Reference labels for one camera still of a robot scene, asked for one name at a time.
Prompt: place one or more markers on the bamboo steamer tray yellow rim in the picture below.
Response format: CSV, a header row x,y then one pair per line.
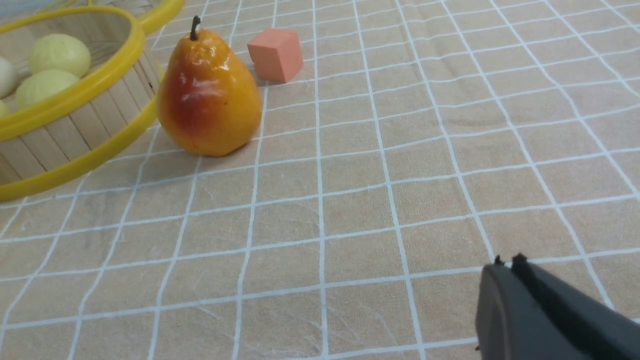
x,y
63,137

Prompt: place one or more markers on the yellow bun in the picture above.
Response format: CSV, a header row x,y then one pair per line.
x,y
41,86
62,52

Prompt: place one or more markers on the orange toy pear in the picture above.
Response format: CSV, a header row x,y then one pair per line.
x,y
208,101

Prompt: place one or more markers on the checked tan tablecloth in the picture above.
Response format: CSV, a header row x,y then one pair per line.
x,y
420,139

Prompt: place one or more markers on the cream white bun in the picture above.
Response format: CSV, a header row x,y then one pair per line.
x,y
8,78

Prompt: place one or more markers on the bamboo steamer lid yellow rim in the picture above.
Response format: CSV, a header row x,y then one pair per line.
x,y
152,14

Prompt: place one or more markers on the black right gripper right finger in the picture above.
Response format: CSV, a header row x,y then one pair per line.
x,y
583,330

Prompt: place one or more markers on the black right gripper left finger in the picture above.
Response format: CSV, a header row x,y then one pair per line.
x,y
511,325

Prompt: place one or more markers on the salmon foam cube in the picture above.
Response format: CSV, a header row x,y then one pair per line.
x,y
276,54

